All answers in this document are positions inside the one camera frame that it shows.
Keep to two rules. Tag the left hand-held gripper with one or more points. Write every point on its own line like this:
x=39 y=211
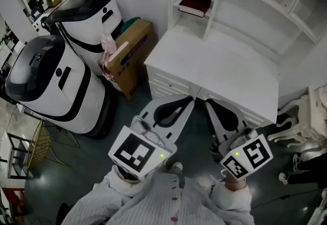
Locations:
x=132 y=152

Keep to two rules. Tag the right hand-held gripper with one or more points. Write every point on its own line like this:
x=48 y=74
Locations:
x=255 y=153

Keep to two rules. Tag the dark red book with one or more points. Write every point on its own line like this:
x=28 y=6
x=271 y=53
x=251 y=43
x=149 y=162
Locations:
x=194 y=2

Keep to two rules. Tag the person's right forearm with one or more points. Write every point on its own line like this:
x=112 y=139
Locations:
x=235 y=184

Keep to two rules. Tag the person's left forearm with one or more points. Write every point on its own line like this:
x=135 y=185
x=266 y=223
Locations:
x=120 y=185

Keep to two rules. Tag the white desk bookshelf hutch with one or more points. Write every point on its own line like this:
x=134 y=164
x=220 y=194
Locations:
x=255 y=14

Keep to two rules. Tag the person's left shoe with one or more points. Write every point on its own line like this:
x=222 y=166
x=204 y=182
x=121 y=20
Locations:
x=176 y=167

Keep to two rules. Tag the black white sneaker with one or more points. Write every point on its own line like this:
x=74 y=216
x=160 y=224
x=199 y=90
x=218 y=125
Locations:
x=283 y=121

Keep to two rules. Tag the pink flat stick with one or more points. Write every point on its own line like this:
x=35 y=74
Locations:
x=118 y=51

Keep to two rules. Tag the white ornate carved chair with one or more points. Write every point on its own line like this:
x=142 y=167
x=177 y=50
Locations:
x=311 y=116

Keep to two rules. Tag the person's striped white shirt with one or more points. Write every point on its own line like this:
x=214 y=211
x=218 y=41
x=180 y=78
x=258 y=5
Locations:
x=158 y=201

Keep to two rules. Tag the pink plush doll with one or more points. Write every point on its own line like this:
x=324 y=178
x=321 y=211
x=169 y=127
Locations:
x=107 y=45

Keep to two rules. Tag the dark green round object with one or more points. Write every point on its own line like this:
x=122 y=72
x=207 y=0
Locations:
x=129 y=23

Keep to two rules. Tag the white black delivery robot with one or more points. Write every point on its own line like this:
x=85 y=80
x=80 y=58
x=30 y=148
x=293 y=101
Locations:
x=64 y=96
x=97 y=29

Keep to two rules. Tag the small brown cardboard box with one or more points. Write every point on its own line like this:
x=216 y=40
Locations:
x=53 y=0

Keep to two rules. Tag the black metal frame rack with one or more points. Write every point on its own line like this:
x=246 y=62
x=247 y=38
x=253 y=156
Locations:
x=10 y=152

